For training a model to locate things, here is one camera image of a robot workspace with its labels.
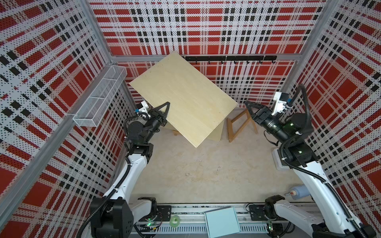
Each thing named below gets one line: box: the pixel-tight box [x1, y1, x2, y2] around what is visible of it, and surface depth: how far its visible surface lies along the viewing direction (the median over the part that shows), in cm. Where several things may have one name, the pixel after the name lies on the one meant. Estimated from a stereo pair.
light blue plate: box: [204, 206, 241, 238], surface depth 69 cm
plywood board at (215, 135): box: [163, 119, 225, 142], surface depth 65 cm
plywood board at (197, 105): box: [128, 51, 239, 148], surface depth 70 cm
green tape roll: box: [169, 215, 181, 228], surface depth 73 cm
